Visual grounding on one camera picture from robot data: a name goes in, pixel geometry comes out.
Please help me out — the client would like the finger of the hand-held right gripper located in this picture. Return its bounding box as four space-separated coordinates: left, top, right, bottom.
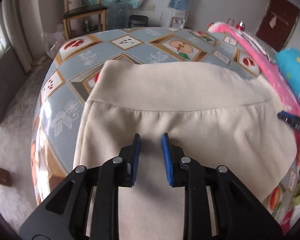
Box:
277 110 300 137

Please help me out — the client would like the dark low cabinet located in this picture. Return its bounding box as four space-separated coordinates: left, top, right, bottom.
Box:
0 47 24 125

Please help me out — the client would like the clear plastic bag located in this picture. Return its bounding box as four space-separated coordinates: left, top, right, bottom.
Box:
41 24 65 58

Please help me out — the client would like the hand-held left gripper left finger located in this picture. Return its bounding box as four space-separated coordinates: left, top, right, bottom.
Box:
19 133 142 240

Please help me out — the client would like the pink floral blanket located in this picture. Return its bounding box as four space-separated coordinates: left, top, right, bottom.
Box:
207 21 300 130

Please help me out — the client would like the white water dispenser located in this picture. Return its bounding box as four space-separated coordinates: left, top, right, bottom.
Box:
169 9 189 29

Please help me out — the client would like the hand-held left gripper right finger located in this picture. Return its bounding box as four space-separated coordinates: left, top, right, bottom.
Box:
161 132 283 240

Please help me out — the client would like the grey lace-edged pillow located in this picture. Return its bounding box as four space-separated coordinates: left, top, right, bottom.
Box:
236 29 275 60

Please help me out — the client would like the empty clear water jug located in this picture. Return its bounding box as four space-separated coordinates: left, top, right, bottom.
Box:
107 5 128 29

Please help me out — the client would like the wooden chair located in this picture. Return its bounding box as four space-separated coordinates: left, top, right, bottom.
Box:
61 0 108 40

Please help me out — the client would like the black trash bin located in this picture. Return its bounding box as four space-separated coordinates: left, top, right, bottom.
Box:
129 15 148 28

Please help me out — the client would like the brown flat board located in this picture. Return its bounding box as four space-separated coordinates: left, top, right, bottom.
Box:
0 164 12 187

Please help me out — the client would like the blue cloth with dots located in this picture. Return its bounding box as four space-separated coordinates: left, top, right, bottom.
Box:
275 47 300 104

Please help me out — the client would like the beige zip jacket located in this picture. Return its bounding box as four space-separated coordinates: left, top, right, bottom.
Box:
72 59 298 240

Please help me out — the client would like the fruit print bedsheet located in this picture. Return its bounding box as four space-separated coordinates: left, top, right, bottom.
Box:
30 26 300 230

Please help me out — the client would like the brown door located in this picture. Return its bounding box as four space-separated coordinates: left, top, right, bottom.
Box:
255 0 300 52

